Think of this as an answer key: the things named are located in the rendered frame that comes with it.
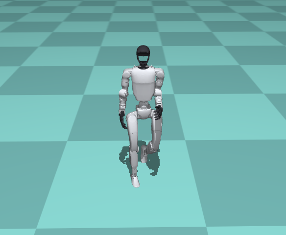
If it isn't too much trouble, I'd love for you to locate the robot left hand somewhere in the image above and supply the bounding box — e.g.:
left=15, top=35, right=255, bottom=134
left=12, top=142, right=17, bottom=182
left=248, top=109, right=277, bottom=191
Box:
left=154, top=105, right=163, bottom=120

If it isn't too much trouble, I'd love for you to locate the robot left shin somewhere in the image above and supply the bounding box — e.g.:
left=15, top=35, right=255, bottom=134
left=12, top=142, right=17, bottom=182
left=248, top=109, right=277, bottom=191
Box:
left=144, top=145, right=158, bottom=155

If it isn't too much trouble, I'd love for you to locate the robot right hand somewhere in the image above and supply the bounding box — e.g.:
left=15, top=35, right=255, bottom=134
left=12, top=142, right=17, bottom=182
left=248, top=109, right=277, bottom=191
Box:
left=119, top=111, right=127, bottom=129

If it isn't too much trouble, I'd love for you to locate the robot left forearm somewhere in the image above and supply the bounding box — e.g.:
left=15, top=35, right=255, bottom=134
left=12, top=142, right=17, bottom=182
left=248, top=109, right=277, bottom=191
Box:
left=155, top=94, right=163, bottom=108

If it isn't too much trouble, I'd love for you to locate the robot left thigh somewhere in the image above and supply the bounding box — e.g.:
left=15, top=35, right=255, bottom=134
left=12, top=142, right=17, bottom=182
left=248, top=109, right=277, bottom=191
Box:
left=148, top=109, right=162, bottom=151

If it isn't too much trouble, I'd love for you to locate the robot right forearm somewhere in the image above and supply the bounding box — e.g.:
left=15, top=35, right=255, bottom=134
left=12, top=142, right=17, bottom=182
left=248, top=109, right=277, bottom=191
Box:
left=119, top=96, right=127, bottom=114

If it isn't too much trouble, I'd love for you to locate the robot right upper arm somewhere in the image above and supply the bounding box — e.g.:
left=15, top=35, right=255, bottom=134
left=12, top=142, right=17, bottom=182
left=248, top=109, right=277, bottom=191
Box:
left=119, top=68, right=132, bottom=98

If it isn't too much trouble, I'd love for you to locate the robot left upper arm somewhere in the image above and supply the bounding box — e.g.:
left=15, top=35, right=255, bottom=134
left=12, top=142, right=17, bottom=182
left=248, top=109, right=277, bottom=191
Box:
left=153, top=68, right=165, bottom=96

